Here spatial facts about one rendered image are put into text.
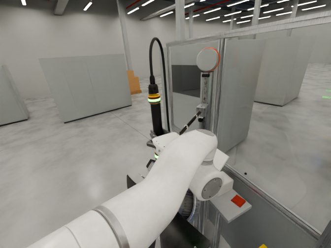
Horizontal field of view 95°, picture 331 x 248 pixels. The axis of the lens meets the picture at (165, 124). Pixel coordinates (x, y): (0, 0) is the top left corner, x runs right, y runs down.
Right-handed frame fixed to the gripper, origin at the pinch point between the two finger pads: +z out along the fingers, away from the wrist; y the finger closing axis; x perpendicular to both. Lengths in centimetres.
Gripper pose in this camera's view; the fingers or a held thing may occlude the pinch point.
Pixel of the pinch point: (158, 133)
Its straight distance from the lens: 61.5
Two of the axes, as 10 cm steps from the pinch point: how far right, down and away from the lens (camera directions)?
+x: -0.7, -9.0, -4.2
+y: 9.0, -2.4, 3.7
